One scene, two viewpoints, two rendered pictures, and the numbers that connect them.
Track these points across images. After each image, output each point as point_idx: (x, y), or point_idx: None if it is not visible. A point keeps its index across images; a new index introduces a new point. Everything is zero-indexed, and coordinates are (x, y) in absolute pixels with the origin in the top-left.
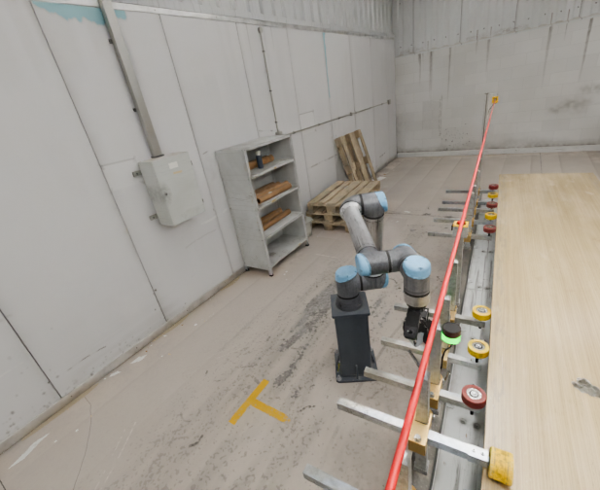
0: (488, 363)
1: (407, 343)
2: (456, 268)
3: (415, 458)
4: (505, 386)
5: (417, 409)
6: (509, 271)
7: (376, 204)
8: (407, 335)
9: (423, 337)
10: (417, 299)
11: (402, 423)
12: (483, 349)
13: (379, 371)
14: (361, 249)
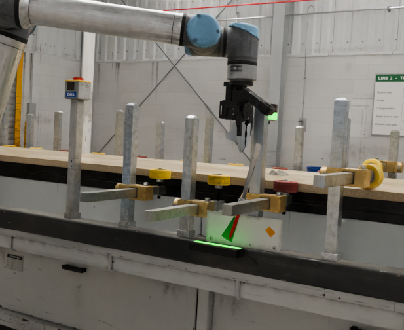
0: (243, 179)
1: (171, 207)
2: (138, 114)
3: (336, 238)
4: (275, 179)
5: (343, 149)
6: (97, 162)
7: None
8: (272, 107)
9: (250, 130)
10: (257, 69)
11: (344, 172)
12: (225, 175)
13: (235, 202)
14: (184, 14)
